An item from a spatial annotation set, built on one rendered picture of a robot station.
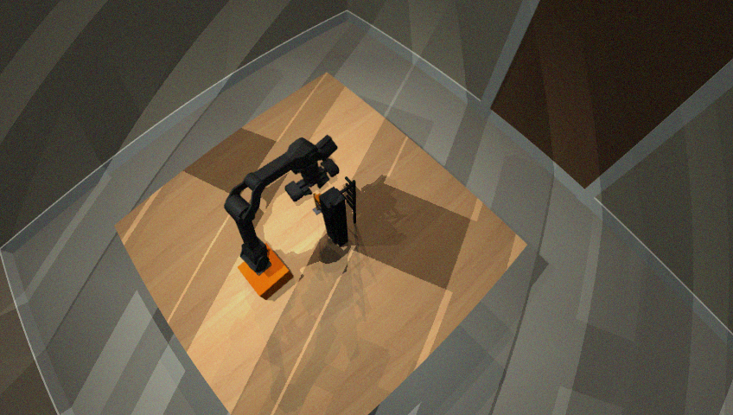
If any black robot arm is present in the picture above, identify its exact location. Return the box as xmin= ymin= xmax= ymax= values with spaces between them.
xmin=224 ymin=135 xmax=337 ymax=275

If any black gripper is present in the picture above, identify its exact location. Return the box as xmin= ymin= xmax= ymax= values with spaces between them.
xmin=284 ymin=159 xmax=339 ymax=201

